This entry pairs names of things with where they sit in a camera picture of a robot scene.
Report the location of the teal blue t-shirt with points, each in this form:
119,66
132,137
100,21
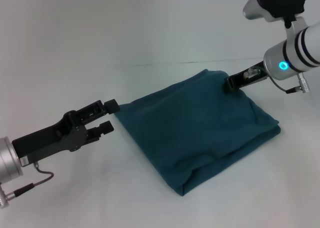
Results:
195,138

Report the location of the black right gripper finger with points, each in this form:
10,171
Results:
229,86

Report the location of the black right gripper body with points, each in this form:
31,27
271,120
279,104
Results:
247,78

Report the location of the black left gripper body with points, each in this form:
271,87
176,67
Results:
55,135

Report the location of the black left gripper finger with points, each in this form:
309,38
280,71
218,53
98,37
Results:
112,106
107,128

